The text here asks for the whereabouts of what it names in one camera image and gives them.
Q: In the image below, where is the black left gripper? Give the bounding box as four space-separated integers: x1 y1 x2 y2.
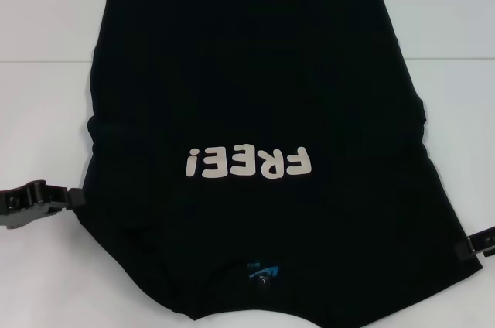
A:
0 180 86 231

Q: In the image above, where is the black shirt with FREE print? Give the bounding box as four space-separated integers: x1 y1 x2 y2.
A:
79 0 484 328

